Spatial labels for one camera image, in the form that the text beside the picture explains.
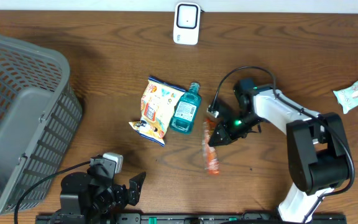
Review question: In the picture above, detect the red orange snack bar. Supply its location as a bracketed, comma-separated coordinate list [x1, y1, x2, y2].
[202, 118, 219, 175]

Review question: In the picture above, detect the teal mouthwash bottle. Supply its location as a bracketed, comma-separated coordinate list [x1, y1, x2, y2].
[170, 82, 201, 134]

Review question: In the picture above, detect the yellow snack bag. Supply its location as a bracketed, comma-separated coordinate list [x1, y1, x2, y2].
[129, 77, 186, 146]

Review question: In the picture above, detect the light teal wipes packet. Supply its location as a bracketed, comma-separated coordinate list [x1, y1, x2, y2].
[333, 81, 358, 114]

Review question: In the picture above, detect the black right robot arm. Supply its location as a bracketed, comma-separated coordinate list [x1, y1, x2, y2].
[207, 78, 355, 223]

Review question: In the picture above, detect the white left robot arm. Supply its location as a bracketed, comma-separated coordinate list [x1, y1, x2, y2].
[58, 154, 147, 223]

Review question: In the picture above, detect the white barcode scanner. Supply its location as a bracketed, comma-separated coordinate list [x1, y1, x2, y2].
[173, 2, 201, 45]

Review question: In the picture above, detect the grey plastic basket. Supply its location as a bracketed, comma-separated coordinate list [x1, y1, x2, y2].
[0, 35, 83, 215]

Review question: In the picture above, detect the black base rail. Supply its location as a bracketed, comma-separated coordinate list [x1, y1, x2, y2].
[35, 212, 347, 224]

